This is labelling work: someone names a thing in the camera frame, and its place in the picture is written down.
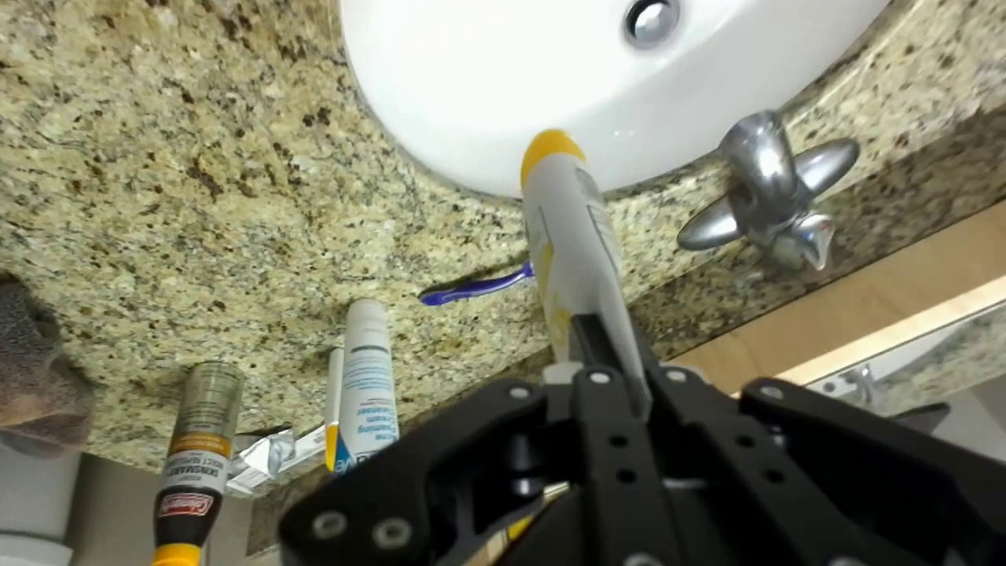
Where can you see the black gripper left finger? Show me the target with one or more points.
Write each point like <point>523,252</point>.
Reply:
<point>474,473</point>

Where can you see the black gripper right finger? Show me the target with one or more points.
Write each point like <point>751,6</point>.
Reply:
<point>820,473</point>

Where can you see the white tube with yellow lid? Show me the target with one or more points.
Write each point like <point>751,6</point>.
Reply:
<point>570,230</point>

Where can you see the tall white blue tube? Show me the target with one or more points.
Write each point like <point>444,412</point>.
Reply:
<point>369,379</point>

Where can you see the thin white tube yellow cap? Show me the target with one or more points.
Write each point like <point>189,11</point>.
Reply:
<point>330,419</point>

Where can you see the crumpled white toothpaste tube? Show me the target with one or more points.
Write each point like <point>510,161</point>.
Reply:
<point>279,458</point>

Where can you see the chrome faucet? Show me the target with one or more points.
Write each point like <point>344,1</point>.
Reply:
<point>771,188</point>

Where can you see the wooden framed mirror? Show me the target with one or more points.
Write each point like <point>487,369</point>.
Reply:
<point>836,315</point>

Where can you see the blue pen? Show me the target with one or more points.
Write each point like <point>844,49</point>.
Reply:
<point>476,283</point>

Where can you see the white oval sink basin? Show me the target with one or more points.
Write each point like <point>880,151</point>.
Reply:
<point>493,73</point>

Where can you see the white toilet tank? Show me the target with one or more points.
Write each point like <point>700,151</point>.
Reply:
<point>33,504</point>

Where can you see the brown towel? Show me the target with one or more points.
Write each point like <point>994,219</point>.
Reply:
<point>33,367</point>

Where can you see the chrome sink drain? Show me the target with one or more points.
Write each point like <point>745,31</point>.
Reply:
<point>649,21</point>

